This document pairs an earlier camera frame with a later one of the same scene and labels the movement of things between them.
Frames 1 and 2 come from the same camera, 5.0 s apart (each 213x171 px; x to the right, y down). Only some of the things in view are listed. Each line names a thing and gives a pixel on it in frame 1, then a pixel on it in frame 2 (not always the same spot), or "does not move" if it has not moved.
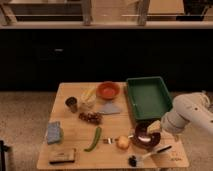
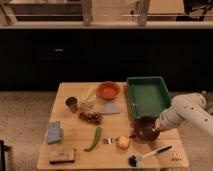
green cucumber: (97, 137) does not move
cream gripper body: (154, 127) to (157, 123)
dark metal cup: (72, 103) does not move
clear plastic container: (87, 102) does not move
